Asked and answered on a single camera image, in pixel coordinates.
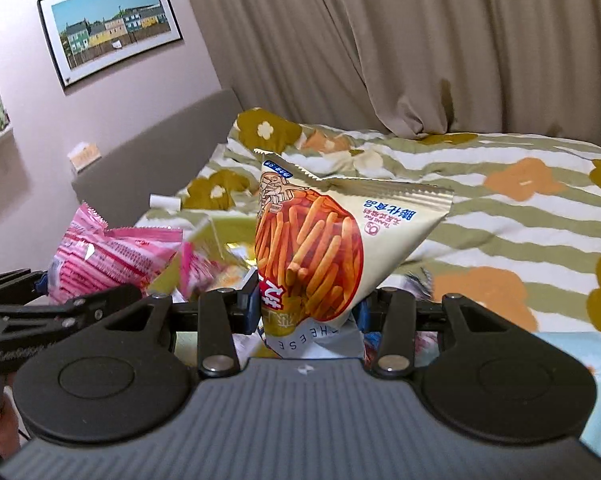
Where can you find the beige fry stick snack packet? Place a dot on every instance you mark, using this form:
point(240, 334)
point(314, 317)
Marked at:
point(305, 250)

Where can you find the small white roll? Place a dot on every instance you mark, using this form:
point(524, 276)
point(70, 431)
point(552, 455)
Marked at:
point(165, 202)

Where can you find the orange yellow snack packet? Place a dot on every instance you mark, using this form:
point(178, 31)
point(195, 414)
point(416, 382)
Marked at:
point(228, 276)

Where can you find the grey headboard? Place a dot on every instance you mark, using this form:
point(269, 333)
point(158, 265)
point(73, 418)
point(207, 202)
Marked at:
point(145, 155)

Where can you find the orange tissue box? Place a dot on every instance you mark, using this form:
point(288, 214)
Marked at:
point(84, 155)

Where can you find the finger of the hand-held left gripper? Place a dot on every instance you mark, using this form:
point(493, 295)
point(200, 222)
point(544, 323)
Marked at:
point(70, 312)
point(10, 287)

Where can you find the pink striped snack packet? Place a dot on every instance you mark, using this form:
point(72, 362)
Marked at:
point(120, 260)

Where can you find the green cardboard box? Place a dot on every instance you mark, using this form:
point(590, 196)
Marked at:
point(215, 232)

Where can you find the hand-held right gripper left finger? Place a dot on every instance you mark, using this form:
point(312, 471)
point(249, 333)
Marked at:
point(215, 330)

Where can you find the floral striped blanket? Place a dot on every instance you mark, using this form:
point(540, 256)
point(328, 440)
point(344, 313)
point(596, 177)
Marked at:
point(480, 220)

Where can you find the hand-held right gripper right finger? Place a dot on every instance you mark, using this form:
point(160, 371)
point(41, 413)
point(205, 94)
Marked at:
point(398, 330)

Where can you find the framed houses picture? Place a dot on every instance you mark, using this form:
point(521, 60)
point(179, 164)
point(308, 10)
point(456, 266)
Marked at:
point(110, 27)

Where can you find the beige curtain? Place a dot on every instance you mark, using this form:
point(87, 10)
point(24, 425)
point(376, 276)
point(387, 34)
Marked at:
point(405, 45)

